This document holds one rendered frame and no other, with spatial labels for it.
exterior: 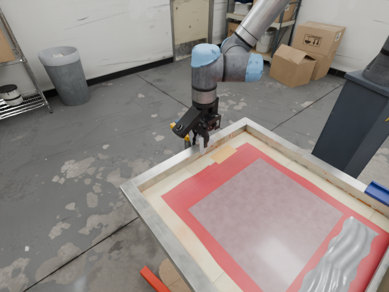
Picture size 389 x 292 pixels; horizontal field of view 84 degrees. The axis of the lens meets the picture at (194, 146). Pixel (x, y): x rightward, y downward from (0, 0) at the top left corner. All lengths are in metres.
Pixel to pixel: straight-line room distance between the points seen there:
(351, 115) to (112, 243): 1.60
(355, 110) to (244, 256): 0.70
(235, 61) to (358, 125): 0.60
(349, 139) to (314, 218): 0.45
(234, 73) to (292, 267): 0.51
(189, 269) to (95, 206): 1.52
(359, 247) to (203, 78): 0.59
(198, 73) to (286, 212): 0.47
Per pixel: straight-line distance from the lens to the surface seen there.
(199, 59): 0.60
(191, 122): 0.66
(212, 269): 0.59
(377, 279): 0.67
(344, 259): 0.70
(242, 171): 0.77
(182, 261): 0.56
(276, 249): 0.65
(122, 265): 1.70
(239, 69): 0.62
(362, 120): 1.03
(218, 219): 0.65
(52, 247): 1.94
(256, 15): 0.73
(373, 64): 1.02
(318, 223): 0.73
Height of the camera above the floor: 1.53
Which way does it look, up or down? 41 degrees down
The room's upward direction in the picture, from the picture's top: straight up
